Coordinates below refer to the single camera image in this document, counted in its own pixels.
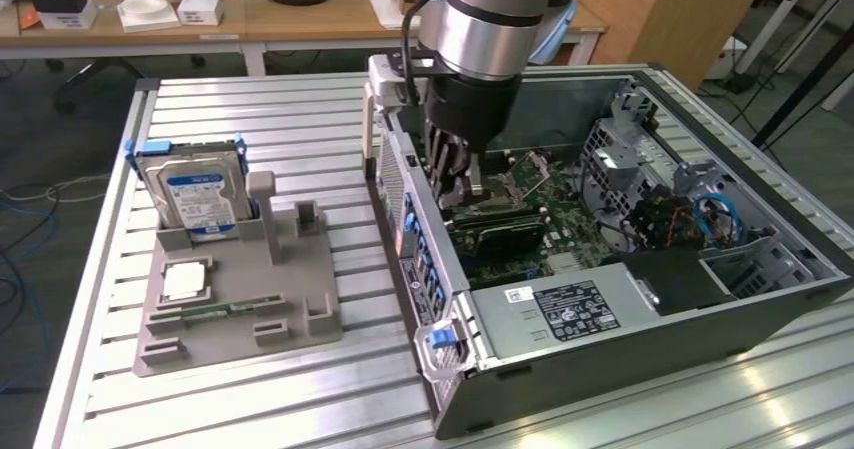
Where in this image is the white box with black lid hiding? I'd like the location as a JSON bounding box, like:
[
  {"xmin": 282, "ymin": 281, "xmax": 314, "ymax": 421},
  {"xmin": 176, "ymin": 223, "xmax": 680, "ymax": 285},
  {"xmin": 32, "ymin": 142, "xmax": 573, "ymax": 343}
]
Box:
[{"xmin": 32, "ymin": 0, "xmax": 99, "ymax": 30}]

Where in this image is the hard disk in blue caddy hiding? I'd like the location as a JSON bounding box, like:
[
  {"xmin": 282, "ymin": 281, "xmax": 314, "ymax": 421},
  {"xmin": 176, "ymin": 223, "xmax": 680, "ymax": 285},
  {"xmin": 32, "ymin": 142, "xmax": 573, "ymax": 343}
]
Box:
[{"xmin": 124, "ymin": 136, "xmax": 253, "ymax": 244}]

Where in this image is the grey power supply unit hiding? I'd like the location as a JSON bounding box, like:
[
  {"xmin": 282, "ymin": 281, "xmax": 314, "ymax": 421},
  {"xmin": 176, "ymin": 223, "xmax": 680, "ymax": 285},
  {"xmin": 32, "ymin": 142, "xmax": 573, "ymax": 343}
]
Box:
[{"xmin": 470, "ymin": 263, "xmax": 662, "ymax": 360}]

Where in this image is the green RAM stick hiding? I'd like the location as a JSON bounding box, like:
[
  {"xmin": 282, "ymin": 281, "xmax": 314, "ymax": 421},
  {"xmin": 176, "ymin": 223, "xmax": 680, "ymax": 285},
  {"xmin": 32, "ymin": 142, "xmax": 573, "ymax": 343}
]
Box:
[{"xmin": 151, "ymin": 302, "xmax": 282, "ymax": 321}]

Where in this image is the blue floor cable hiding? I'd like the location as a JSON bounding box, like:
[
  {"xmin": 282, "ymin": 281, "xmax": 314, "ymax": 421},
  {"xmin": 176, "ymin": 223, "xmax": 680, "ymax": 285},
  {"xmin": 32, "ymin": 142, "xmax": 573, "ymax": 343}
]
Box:
[{"xmin": 0, "ymin": 188, "xmax": 63, "ymax": 395}]

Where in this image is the blue wire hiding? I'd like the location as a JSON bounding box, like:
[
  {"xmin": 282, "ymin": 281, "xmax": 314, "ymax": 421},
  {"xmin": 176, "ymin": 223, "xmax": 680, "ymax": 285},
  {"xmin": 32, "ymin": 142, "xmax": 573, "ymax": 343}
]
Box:
[{"xmin": 693, "ymin": 193, "xmax": 746, "ymax": 250}]

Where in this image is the black camera cable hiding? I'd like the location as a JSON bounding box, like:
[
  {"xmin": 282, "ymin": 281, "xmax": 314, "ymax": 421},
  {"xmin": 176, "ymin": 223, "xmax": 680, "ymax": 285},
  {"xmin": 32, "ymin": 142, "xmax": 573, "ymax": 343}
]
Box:
[{"xmin": 399, "ymin": 0, "xmax": 450, "ymax": 106}]

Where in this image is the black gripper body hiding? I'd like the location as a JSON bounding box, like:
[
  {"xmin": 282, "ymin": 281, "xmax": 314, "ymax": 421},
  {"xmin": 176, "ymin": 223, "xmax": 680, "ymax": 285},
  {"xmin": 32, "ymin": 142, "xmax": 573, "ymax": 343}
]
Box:
[{"xmin": 425, "ymin": 75, "xmax": 523, "ymax": 151}]

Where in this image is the wooden desk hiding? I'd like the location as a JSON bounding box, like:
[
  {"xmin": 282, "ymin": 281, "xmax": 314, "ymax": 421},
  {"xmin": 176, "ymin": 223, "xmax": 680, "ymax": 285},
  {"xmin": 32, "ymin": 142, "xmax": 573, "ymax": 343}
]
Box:
[{"xmin": 0, "ymin": 0, "xmax": 609, "ymax": 63}]

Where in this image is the metal disk bay cage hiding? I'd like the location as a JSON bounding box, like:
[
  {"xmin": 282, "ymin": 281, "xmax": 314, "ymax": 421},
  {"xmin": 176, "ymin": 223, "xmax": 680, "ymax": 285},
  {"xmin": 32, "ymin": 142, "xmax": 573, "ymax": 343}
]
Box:
[{"xmin": 577, "ymin": 91, "xmax": 702, "ymax": 250}]

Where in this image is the silver CPU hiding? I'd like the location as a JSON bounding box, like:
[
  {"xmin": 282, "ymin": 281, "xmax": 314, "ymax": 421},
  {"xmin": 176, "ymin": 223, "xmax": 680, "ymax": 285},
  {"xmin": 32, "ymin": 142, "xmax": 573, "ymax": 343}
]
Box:
[{"xmin": 162, "ymin": 264, "xmax": 208, "ymax": 301}]

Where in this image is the white box with round dish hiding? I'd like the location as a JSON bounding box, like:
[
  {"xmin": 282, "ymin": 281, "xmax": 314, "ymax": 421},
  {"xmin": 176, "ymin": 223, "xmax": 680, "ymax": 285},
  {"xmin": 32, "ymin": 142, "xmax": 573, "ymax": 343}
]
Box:
[{"xmin": 118, "ymin": 0, "xmax": 183, "ymax": 33}]

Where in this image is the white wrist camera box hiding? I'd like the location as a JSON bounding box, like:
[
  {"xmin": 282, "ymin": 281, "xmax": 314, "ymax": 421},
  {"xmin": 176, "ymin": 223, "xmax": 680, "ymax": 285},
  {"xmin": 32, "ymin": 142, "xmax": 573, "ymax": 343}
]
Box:
[{"xmin": 369, "ymin": 53, "xmax": 435, "ymax": 106}]

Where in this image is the black office chair base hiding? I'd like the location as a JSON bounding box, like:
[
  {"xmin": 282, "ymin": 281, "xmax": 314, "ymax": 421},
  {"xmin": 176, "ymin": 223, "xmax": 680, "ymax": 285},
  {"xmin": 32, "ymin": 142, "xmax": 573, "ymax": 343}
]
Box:
[{"xmin": 52, "ymin": 58, "xmax": 146, "ymax": 113}]

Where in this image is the grey parts rack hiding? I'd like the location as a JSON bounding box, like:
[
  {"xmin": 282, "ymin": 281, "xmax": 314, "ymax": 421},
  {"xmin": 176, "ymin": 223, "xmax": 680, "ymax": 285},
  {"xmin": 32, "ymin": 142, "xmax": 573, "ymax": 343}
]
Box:
[{"xmin": 132, "ymin": 171, "xmax": 346, "ymax": 379}]

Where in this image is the wooden cabinet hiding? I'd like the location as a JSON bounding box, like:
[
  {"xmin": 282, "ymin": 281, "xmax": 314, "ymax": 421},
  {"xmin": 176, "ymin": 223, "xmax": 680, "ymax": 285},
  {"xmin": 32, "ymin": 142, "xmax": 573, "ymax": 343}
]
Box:
[{"xmin": 573, "ymin": 0, "xmax": 776, "ymax": 90}]

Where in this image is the green motherboard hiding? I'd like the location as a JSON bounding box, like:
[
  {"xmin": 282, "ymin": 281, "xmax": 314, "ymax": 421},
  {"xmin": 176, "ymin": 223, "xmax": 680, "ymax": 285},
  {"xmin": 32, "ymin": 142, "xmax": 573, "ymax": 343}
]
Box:
[{"xmin": 417, "ymin": 146, "xmax": 635, "ymax": 290}]

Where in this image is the white paper stack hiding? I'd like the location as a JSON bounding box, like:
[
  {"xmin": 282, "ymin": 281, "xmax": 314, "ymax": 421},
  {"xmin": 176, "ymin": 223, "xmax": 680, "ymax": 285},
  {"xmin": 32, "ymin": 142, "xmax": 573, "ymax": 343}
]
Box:
[{"xmin": 370, "ymin": 0, "xmax": 419, "ymax": 31}]

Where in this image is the plain white box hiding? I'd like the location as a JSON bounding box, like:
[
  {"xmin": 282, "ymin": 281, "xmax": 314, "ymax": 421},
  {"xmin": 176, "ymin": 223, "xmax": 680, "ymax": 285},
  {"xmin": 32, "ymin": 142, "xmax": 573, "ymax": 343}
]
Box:
[{"xmin": 176, "ymin": 0, "xmax": 226, "ymax": 26}]

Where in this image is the CPU socket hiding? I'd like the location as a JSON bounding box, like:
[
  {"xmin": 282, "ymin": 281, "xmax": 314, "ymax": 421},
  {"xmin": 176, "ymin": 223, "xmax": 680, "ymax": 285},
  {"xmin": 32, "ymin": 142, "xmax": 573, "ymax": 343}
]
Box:
[{"xmin": 483, "ymin": 151, "xmax": 559, "ymax": 211}]

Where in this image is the black open PC case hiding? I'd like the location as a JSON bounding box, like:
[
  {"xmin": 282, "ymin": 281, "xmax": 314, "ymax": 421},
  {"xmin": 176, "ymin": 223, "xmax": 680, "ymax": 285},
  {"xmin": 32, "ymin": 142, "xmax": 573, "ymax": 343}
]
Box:
[{"xmin": 362, "ymin": 63, "xmax": 854, "ymax": 440}]

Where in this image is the Nvidia graphics card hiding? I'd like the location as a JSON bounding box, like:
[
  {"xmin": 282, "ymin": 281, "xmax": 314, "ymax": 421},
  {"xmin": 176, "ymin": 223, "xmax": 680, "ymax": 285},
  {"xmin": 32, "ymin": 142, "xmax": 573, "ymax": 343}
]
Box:
[{"xmin": 459, "ymin": 216, "xmax": 547, "ymax": 259}]

